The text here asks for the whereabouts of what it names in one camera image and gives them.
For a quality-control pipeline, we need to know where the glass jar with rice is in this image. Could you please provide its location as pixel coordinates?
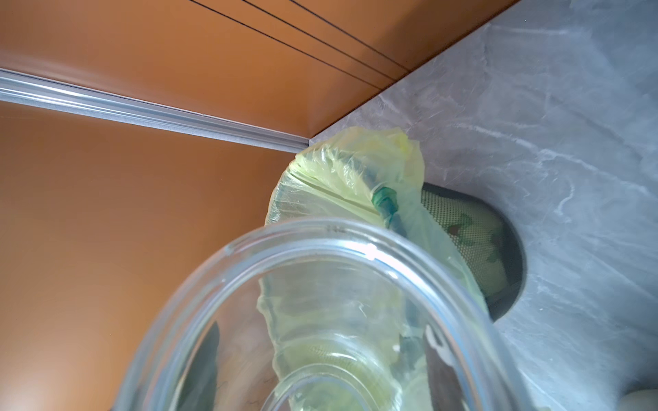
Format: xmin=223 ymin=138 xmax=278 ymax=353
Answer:
xmin=113 ymin=219 xmax=534 ymax=410

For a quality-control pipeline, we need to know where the rice jar cream lid left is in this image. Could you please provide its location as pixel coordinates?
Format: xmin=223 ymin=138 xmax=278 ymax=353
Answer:
xmin=616 ymin=389 xmax=658 ymax=411

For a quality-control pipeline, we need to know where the yellow-green plastic bin liner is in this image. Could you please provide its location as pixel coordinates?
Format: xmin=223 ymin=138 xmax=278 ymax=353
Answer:
xmin=258 ymin=128 xmax=468 ymax=410

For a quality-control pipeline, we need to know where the green mesh trash bin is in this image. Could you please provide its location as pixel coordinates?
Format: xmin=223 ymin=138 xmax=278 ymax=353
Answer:
xmin=379 ymin=182 xmax=526 ymax=322

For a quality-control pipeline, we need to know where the left aluminium corner post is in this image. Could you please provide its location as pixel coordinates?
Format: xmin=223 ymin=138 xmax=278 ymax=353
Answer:
xmin=1 ymin=68 xmax=309 ymax=153

